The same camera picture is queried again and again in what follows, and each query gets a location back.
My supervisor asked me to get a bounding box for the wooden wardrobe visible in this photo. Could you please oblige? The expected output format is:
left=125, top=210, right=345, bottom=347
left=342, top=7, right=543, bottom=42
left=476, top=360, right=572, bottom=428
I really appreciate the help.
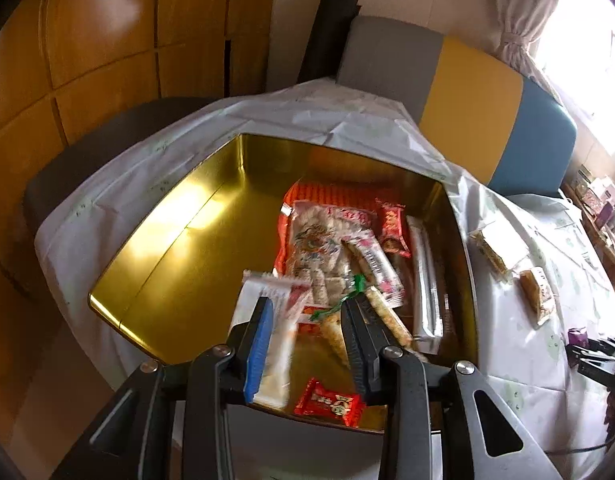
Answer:
left=0, top=0, right=273, bottom=414

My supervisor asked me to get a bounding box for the red snack bar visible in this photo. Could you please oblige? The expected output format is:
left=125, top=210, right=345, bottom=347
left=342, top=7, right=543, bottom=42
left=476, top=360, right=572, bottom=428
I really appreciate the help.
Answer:
left=377, top=200, right=411, bottom=258

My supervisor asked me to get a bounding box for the black rolled mat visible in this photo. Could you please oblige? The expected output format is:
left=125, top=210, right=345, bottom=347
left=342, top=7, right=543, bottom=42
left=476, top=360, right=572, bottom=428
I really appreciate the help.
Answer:
left=297, top=0, right=361, bottom=84

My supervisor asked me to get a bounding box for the long brown white snack pack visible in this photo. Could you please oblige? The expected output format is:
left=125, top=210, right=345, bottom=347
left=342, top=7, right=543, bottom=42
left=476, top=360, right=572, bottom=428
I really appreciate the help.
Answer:
left=406, top=216, right=444, bottom=354

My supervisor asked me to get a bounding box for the green-tied cracker stick pack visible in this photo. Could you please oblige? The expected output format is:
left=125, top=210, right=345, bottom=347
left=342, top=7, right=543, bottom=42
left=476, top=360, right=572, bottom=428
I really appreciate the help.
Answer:
left=309, top=274, right=416, bottom=370

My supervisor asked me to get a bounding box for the gold tin box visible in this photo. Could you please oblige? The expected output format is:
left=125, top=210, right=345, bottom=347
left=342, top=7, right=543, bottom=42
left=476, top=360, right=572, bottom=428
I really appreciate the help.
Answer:
left=90, top=133, right=478, bottom=417

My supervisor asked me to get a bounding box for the rice cracker block pack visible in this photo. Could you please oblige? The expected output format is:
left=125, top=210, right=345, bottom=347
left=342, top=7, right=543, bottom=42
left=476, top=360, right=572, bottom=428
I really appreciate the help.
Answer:
left=470, top=218, right=529, bottom=282

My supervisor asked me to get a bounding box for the wooden side shelf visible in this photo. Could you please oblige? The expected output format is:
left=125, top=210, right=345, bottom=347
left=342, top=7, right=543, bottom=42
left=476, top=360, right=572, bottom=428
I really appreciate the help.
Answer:
left=561, top=165, right=615, bottom=290

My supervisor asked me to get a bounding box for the purple candy wrapper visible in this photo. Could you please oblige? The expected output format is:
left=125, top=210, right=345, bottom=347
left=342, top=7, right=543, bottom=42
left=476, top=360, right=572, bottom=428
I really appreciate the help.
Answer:
left=568, top=328, right=589, bottom=348

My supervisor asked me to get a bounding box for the floral curtain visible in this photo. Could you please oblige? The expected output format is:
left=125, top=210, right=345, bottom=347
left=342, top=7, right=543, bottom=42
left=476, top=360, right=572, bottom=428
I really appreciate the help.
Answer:
left=496, top=0, right=558, bottom=93

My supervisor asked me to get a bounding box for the golden crumb cake pack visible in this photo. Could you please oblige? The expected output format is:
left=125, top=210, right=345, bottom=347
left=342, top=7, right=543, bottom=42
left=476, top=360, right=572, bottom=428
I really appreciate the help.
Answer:
left=518, top=266, right=556, bottom=326

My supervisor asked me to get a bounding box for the small red candy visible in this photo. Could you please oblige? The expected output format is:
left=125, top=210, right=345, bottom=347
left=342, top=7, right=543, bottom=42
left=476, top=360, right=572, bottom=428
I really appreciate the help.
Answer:
left=292, top=377, right=365, bottom=428

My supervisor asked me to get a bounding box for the grey yellow blue chair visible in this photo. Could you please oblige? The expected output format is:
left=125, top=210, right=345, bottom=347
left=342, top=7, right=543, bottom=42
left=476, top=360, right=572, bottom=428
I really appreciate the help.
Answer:
left=337, top=16, right=577, bottom=196

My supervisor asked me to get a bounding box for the large red dragon snack bag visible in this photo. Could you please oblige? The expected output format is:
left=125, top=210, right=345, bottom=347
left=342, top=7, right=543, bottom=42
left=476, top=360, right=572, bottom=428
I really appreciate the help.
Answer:
left=275, top=180, right=397, bottom=308

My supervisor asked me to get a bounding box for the floral white candy bar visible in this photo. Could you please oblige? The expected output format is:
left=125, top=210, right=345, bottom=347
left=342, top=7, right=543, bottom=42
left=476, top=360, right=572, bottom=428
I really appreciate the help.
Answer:
left=341, top=230, right=405, bottom=309

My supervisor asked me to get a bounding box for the white green-print tablecloth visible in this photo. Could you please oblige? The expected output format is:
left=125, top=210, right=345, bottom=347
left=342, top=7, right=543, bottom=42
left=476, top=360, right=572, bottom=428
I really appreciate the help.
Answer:
left=34, top=77, right=615, bottom=480

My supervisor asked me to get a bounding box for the white grey snack pack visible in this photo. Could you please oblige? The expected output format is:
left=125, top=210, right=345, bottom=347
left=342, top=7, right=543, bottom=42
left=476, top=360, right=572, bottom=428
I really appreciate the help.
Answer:
left=230, top=270, right=312, bottom=411

